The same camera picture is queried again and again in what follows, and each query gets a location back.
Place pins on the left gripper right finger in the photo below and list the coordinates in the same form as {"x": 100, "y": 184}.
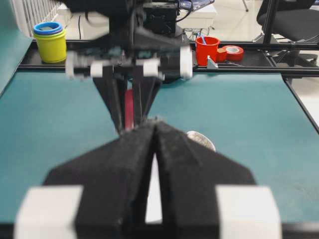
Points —
{"x": 205, "y": 195}

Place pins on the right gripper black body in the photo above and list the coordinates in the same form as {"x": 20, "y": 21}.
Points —
{"x": 124, "y": 50}

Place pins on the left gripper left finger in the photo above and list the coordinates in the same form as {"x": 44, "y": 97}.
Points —
{"x": 98, "y": 192}

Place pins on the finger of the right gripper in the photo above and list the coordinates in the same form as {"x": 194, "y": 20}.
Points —
{"x": 145, "y": 89}
{"x": 112, "y": 88}

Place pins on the red spoon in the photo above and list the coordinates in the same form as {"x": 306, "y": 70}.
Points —
{"x": 129, "y": 109}

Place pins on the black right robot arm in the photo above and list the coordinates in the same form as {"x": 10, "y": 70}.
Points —
{"x": 158, "y": 16}

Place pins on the small speckled spoon rest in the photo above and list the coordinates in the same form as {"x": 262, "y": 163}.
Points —
{"x": 201, "y": 139}

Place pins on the yellow stacking cup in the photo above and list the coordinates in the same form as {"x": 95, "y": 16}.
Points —
{"x": 52, "y": 48}

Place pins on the red cup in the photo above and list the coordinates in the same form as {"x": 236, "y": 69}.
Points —
{"x": 206, "y": 46}

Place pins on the blue stacking cup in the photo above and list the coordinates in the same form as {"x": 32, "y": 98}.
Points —
{"x": 47, "y": 28}

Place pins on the red tape roll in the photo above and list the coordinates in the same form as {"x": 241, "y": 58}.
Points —
{"x": 230, "y": 53}

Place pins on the black office chair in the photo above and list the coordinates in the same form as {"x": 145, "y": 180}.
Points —
{"x": 296, "y": 21}

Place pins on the black aluminium frame rail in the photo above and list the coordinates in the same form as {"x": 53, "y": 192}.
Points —
{"x": 257, "y": 59}

